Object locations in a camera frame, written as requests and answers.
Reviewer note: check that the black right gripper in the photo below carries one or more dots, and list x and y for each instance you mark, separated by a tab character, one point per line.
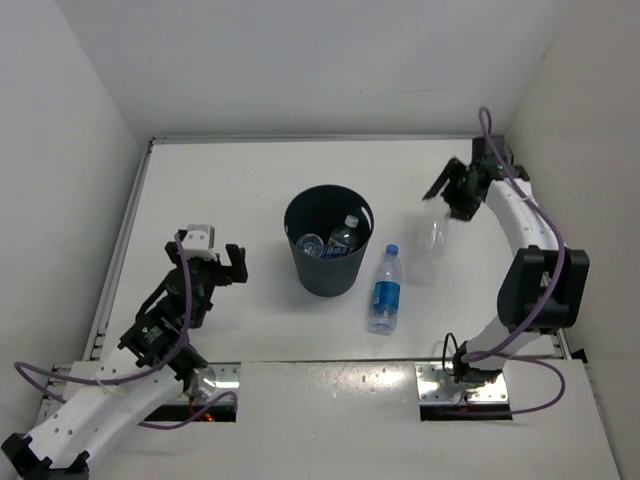
454	170

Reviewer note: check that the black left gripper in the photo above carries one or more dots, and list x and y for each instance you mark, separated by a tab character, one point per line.
236	271

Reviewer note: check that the clear unlabelled plastic bottle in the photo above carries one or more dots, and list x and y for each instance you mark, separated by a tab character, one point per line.
434	225

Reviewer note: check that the small blue-label plastic bottle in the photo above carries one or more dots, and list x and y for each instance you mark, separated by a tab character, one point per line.
311	245

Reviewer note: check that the blue-cap blue-label water bottle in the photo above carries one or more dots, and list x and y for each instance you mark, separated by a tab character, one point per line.
386	293

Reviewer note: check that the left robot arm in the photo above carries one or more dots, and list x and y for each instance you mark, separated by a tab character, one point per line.
152	363

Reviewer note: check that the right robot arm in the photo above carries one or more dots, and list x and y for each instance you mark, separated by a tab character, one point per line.
472	360

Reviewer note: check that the dark grey waste bin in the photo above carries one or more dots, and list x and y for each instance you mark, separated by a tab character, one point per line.
319	210

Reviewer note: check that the dark-label bottle in bin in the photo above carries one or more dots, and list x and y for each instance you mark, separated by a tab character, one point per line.
343	240

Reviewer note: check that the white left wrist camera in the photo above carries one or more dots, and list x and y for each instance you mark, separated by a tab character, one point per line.
198	242

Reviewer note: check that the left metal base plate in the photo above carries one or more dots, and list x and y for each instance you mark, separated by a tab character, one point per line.
216	379

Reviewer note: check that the metal base plate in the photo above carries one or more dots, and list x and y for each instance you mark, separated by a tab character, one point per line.
438	389
216	379

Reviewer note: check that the left aluminium frame rail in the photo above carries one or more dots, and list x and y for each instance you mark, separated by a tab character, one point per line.
62	206

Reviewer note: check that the aluminium table edge rail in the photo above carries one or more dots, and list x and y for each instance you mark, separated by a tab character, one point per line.
525	226

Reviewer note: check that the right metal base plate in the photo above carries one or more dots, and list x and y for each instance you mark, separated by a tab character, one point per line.
438	389

